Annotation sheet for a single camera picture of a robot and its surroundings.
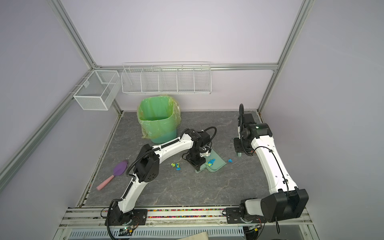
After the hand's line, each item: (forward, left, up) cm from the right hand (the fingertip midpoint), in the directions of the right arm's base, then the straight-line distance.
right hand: (243, 148), depth 76 cm
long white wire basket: (+48, +45, +11) cm, 67 cm away
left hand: (-6, +24, -14) cm, 28 cm away
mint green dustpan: (+1, +15, -19) cm, 24 cm away
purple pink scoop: (-2, +73, -20) cm, 75 cm away
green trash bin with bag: (+32, +52, -9) cm, 61 cm away
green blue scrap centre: (0, +37, -19) cm, 42 cm away
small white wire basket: (+39, +88, +8) cm, 97 cm away
